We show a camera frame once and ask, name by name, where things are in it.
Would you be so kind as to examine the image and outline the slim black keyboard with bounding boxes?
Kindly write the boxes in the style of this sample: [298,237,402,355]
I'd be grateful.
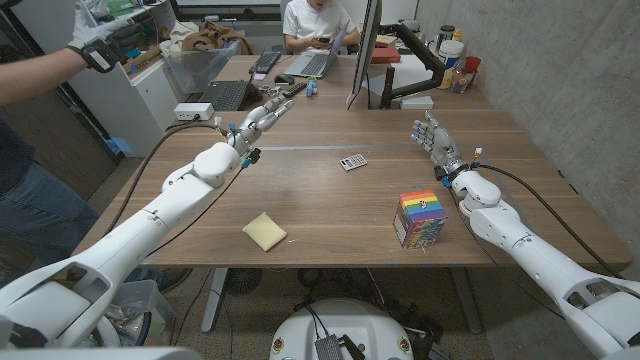
[248,49,282,76]

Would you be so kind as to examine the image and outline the black computer monitor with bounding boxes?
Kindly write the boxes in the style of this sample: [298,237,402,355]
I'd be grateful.
[347,0,384,106]

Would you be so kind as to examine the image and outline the wide black keyboard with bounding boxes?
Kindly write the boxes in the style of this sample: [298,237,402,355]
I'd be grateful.
[198,79,264,112]

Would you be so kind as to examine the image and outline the clear plastic bin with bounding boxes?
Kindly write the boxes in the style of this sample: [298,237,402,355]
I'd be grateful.
[163,39,241,95]

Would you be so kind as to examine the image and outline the black monitor cable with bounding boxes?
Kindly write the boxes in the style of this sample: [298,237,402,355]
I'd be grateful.
[346,73,372,111]

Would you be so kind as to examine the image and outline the black framed whiteboard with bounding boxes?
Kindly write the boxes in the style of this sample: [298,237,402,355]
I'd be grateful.
[169,0,284,22]

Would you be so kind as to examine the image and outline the standing person's bare forearm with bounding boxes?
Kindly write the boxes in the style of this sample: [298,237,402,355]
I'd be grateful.
[0,47,89,106]

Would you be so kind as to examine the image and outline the grey table leg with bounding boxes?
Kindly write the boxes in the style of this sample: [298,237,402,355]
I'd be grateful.
[447,267,484,335]
[200,267,229,334]

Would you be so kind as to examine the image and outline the rainbow sticky note cube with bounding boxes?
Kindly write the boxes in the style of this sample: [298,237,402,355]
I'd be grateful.
[392,189,449,251]

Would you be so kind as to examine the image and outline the clear cup with items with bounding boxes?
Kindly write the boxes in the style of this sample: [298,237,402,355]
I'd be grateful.
[451,67,475,95]

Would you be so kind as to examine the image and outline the silver laptop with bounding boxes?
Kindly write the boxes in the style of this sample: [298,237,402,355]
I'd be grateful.
[283,27,349,80]

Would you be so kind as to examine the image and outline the seated person white shirt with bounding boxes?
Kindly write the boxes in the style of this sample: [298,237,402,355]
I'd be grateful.
[282,0,361,55]

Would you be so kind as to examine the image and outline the round black floor fan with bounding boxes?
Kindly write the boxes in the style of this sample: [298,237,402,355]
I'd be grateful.
[223,267,264,297]

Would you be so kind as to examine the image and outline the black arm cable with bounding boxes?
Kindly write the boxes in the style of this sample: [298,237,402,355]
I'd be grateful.
[469,162,626,280]
[102,122,231,239]

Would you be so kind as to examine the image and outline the grey office chair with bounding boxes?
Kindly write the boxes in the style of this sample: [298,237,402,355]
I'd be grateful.
[272,0,294,55]

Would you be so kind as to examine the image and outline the white tub container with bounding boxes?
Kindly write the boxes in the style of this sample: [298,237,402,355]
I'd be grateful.
[437,39,465,90]

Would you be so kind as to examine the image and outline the white power strip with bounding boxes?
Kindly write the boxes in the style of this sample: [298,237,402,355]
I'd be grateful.
[173,102,215,122]

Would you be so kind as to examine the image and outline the white cabinet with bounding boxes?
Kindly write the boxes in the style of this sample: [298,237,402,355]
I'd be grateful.
[14,0,181,159]

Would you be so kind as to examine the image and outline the yellow sponge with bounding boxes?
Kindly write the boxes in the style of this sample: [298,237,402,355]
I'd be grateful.
[241,211,289,253]

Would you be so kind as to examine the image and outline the clear plastic floor container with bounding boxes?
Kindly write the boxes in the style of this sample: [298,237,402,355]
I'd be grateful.
[107,278,177,347]

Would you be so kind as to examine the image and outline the dark jar black lid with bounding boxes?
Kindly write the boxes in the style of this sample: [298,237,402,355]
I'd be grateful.
[435,24,456,51]

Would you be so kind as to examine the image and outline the black remote control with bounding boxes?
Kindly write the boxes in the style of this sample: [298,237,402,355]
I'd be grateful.
[282,81,308,99]

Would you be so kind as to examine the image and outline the cardboard box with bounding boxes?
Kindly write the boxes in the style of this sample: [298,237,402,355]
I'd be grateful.
[122,43,164,76]

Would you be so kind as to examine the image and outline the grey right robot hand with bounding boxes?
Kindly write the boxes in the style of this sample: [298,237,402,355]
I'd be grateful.
[410,110,470,175]

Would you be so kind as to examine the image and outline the flat white box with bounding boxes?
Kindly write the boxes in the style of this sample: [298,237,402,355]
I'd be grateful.
[399,95,435,111]

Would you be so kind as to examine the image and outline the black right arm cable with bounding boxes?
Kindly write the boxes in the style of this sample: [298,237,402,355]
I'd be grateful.
[469,162,626,280]

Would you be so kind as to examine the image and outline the red book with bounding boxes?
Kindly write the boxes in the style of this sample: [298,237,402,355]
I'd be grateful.
[369,46,402,65]

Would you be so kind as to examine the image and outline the white pocket calculator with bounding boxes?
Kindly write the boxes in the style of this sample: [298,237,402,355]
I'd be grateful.
[339,153,369,172]

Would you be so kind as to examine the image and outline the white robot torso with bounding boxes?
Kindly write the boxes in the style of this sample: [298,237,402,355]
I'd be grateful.
[269,298,415,360]

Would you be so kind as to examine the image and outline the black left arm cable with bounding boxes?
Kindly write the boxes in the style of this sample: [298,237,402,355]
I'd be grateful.
[102,122,231,239]

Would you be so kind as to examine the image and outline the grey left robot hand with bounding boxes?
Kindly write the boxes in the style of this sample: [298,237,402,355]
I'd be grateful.
[227,95,295,157]

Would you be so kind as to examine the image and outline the brown jacket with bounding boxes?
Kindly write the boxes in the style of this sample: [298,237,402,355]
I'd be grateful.
[180,20,254,55]

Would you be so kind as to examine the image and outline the standing person dark clothes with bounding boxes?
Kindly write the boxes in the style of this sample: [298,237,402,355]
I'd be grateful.
[0,117,101,289]

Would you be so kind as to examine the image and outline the standing person's gloved hand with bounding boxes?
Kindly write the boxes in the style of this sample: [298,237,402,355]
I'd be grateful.
[66,0,147,74]

